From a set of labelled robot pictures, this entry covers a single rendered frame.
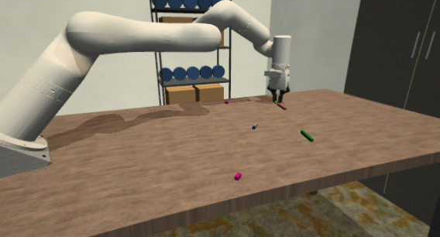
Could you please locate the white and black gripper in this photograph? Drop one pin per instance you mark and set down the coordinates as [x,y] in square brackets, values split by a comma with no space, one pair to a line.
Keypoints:
[281,84]

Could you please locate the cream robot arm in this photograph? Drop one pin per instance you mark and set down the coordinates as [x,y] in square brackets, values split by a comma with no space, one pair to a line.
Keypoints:
[41,92]

